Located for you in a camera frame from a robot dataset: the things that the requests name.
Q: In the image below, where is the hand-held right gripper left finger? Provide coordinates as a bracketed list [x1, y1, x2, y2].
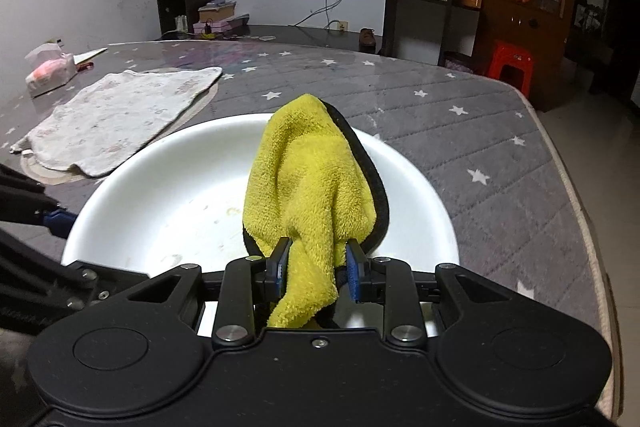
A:
[127, 237, 294, 348]

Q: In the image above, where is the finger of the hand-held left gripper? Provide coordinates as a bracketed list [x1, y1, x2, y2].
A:
[0, 227, 151, 308]
[0, 164, 77, 240]

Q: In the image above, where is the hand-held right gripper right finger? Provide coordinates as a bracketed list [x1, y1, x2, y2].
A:
[345, 239, 508, 348]

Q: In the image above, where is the yellow cleaning cloth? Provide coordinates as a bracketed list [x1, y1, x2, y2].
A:
[241, 93, 392, 329]

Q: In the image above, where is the white bowl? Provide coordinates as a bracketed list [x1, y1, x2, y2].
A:
[61, 113, 461, 338]

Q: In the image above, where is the white patterned towel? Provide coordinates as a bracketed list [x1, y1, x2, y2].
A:
[10, 67, 223, 178]

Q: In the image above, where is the pink white tissue pack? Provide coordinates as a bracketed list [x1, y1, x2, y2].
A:
[25, 43, 77, 98]

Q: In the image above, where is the grey star-print tablecloth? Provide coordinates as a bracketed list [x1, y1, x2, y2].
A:
[0, 39, 621, 427]

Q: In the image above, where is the white paper sheet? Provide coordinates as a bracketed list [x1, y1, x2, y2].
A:
[71, 48, 109, 66]

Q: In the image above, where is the stack of boxes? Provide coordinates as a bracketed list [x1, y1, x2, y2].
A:
[192, 0, 251, 38]

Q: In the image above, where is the red plastic stool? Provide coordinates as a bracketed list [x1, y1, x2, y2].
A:
[486, 39, 536, 100]

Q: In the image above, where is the brown wooden cabinet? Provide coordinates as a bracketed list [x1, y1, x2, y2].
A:
[450, 0, 583, 112]

